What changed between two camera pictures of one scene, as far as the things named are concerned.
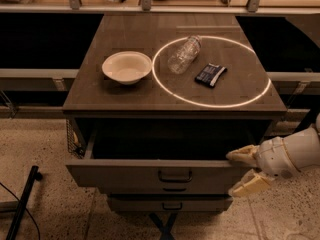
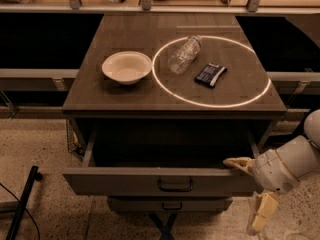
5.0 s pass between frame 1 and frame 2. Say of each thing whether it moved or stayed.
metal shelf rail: stayed
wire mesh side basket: stayed
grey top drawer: moved
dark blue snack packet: stayed
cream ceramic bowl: stayed
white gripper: moved
